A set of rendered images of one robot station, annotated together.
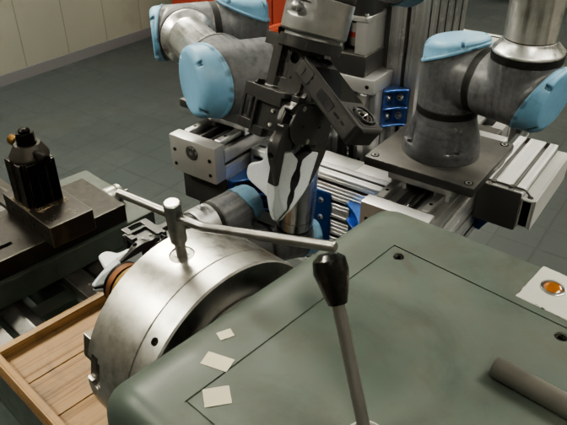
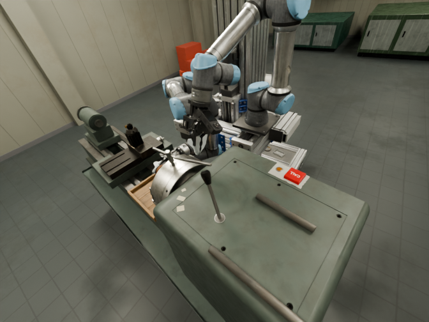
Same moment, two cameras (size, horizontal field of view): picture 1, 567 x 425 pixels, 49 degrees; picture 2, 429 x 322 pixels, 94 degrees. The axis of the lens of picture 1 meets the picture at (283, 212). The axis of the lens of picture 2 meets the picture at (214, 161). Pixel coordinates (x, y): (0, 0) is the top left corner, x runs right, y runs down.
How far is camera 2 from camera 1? 16 cm
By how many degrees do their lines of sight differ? 10
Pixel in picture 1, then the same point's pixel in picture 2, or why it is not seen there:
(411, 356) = (235, 193)
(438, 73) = (252, 97)
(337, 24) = (206, 98)
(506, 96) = (272, 105)
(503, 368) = (258, 196)
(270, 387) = (195, 205)
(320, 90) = (203, 118)
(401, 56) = (243, 89)
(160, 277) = (167, 172)
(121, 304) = (157, 180)
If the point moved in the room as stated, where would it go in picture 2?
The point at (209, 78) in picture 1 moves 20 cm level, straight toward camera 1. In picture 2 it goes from (177, 108) to (177, 131)
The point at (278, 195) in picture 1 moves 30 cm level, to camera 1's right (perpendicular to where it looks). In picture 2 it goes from (196, 148) to (274, 142)
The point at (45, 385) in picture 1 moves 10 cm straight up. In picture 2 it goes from (143, 199) to (138, 189)
